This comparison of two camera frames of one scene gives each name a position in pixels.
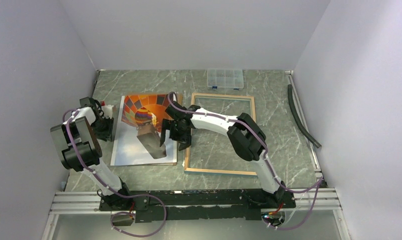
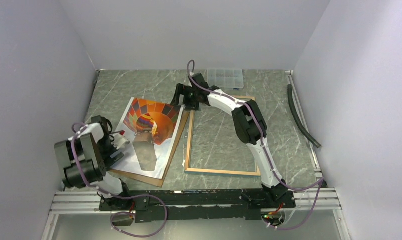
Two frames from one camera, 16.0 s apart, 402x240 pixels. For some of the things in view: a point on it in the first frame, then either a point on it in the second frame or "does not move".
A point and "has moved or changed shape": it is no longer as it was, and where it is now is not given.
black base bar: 167,206 does not move
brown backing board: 179,100 → 157,182
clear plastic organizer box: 227,78 does not move
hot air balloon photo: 137,132 has moved or changed shape
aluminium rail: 88,202 does not move
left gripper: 107,134 → 110,160
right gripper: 166,126 → 181,89
